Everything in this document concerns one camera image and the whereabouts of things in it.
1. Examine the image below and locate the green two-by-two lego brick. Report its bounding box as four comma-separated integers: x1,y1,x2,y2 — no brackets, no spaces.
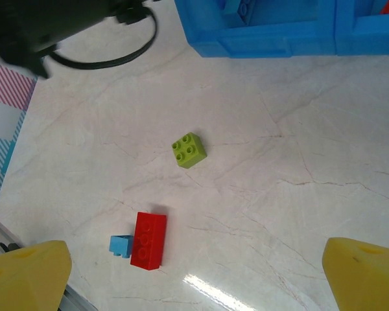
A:
171,132,209,170

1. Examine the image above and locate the blue two-by-two lego brick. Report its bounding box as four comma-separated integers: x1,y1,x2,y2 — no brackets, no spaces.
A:
109,234,134,259

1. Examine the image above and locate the red two-by-four lego brick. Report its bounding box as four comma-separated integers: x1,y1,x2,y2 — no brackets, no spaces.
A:
130,211,168,271

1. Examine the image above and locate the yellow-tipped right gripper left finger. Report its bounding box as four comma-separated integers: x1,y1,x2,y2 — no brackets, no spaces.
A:
0,240,73,311

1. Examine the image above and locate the blue two-by-four lego brick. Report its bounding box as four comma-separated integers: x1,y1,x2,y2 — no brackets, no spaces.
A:
236,0,264,25

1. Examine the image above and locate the thin black base wire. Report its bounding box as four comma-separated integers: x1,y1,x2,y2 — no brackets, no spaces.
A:
0,242,20,257

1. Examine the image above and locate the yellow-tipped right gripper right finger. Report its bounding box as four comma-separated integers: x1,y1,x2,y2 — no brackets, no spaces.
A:
322,237,389,311

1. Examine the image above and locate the black short gripper cable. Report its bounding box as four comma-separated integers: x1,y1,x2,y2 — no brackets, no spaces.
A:
50,8,159,71

